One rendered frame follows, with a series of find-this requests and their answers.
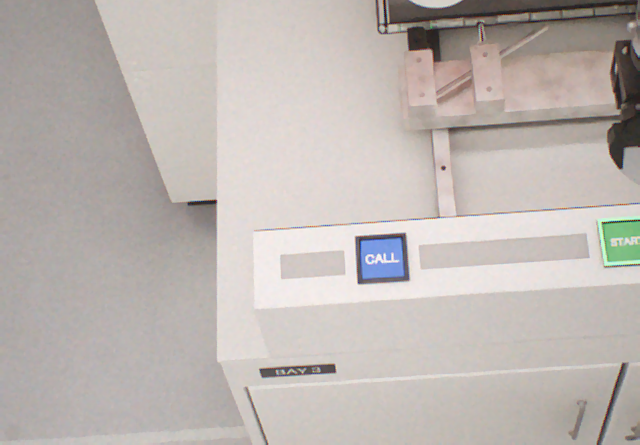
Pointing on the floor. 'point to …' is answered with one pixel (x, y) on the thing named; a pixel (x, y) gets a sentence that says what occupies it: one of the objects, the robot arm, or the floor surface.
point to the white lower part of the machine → (168, 64)
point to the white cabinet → (447, 395)
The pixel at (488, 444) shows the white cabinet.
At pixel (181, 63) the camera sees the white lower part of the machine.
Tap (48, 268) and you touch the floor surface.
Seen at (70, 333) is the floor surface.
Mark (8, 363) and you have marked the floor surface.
